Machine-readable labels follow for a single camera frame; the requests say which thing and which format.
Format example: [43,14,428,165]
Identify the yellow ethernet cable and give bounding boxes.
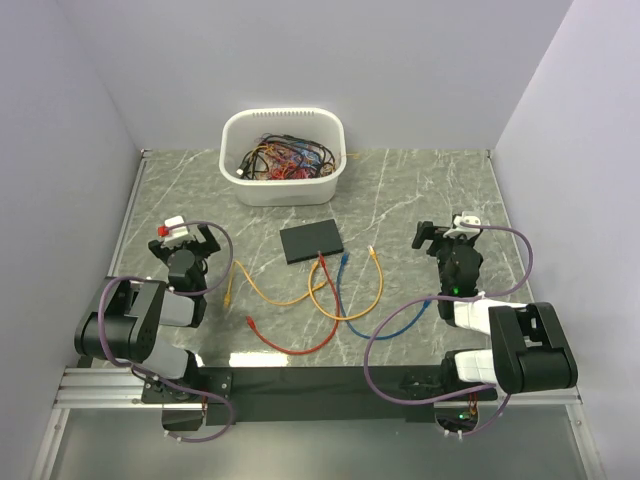
[307,245,385,321]
[222,259,328,308]

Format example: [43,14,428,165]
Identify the red ethernet cable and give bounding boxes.
[245,252,342,356]

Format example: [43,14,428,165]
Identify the blue ethernet cable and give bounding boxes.
[336,253,432,341]

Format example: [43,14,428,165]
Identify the black network switch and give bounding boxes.
[279,219,344,265]

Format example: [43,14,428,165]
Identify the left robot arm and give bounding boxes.
[74,216,221,402]

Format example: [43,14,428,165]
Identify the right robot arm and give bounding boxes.
[412,214,578,399]

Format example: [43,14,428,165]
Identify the white plastic tub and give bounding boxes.
[219,108,347,207]

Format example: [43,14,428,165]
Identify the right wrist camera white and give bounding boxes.
[443,211,482,239]

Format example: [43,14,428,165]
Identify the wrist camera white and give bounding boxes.
[157,216,196,248]
[443,211,482,239]

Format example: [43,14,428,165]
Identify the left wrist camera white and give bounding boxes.
[157,216,196,248]

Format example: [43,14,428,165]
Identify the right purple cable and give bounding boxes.
[362,223,535,438]

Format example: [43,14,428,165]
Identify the purple cable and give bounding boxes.
[97,221,236,445]
[362,223,535,438]

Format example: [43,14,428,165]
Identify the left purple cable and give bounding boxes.
[97,221,236,445]

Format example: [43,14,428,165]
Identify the tangled wires in tub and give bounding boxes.
[236,131,337,181]

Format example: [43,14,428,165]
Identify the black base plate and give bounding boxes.
[140,365,499,434]

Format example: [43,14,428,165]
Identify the aluminium rail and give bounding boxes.
[54,368,583,410]

